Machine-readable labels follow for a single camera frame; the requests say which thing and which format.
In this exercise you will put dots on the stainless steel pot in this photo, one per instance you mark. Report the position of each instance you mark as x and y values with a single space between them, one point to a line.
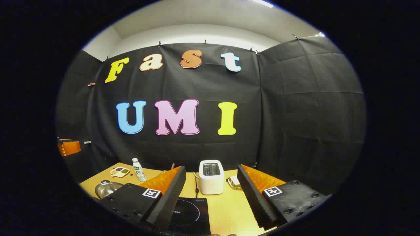
106 189

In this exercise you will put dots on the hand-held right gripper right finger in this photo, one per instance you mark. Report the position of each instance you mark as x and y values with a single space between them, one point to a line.
254 196

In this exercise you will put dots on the white compartment sauce dish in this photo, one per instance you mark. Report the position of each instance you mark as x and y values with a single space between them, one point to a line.
119 171

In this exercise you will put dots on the small white plate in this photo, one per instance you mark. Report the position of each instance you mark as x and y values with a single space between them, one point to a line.
229 184

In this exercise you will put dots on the black backdrop cloth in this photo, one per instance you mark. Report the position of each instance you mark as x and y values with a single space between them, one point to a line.
295 114

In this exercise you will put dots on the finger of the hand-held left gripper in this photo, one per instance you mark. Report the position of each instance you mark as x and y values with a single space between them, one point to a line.
69 148

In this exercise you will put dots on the white toaster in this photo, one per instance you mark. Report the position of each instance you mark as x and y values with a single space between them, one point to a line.
211 183

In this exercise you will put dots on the sandwich with lettuce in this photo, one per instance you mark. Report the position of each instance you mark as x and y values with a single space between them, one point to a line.
234 181

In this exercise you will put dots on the white bottle with green label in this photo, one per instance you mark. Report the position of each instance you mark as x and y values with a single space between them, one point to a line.
140 172

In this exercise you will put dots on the ceiling light strip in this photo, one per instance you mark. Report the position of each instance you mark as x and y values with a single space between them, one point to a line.
262 3

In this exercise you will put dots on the black induction cooktop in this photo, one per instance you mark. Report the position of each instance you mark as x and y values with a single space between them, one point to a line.
192 214

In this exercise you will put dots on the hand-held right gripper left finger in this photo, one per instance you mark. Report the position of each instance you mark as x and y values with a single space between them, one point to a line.
170 200

